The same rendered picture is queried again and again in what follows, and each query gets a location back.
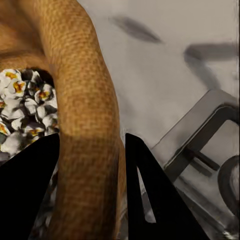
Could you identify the burner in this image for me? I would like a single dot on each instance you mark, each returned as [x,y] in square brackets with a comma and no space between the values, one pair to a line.
[201,157]

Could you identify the popcorn bag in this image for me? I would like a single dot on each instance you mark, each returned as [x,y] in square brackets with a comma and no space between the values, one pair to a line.
[57,38]

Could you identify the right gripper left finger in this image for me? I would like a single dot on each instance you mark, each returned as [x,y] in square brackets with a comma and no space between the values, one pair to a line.
[24,180]

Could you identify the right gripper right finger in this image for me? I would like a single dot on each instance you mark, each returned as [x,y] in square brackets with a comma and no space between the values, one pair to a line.
[174,219]

